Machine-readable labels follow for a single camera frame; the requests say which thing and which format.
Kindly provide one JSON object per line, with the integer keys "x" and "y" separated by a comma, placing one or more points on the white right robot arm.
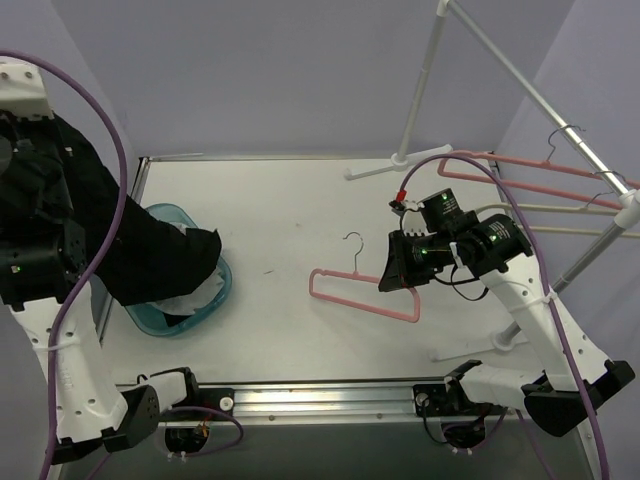
{"x": 575, "y": 376}

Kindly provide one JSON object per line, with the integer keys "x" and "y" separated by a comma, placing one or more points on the black pleated skirt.
{"x": 125, "y": 225}

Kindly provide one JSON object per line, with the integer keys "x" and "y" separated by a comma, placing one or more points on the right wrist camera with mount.
{"x": 411, "y": 220}

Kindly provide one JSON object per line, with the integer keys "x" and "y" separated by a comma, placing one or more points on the teal plastic bin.
{"x": 200, "y": 310}

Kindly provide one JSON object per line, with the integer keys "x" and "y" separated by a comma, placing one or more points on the aluminium front rail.
{"x": 320, "y": 400}

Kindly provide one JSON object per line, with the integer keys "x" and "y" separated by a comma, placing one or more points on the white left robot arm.
{"x": 62, "y": 334}

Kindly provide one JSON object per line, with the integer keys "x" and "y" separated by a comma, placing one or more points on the white skirt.
{"x": 189, "y": 274}

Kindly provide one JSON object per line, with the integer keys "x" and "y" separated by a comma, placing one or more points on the cream hanger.
{"x": 557, "y": 202}

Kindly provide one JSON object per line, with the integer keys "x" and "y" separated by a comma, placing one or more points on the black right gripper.
{"x": 396, "y": 260}

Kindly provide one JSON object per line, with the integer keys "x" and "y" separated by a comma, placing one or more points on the pink hanger with black skirt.
{"x": 353, "y": 289}

